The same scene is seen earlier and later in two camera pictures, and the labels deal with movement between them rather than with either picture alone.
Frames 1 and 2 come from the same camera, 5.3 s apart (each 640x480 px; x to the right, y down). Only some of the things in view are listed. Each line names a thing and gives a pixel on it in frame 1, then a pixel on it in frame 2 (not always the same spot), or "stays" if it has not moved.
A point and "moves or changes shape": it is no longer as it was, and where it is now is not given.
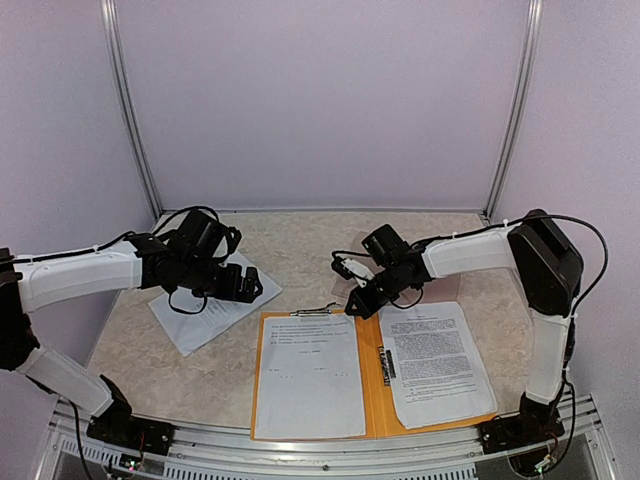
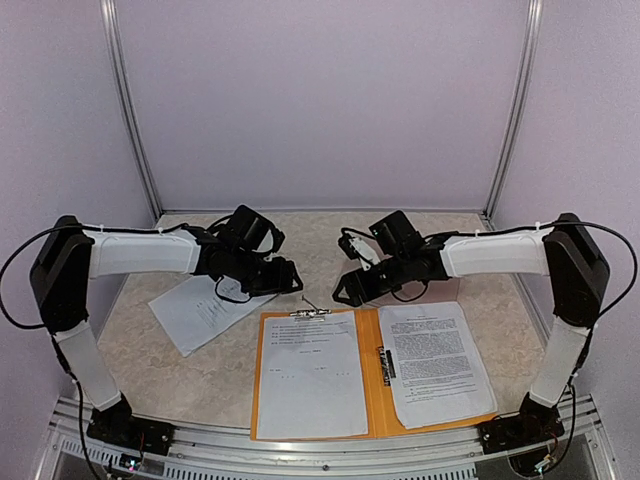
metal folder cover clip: (314, 313) moves or changes shape
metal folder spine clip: (387, 364) stays
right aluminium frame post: (532, 34) stays
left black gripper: (231, 290) -> (280, 283)
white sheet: (309, 377) stays
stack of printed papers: (440, 377) stays
